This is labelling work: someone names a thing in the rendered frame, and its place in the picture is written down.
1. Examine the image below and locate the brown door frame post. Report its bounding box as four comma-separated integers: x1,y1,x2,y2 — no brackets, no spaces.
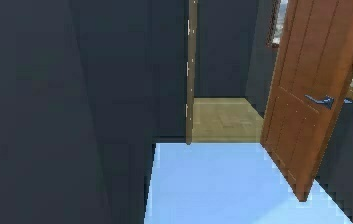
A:
185,0,199,146

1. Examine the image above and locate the brown wooden room door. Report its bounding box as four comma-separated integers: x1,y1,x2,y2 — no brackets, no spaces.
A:
259,0,353,203

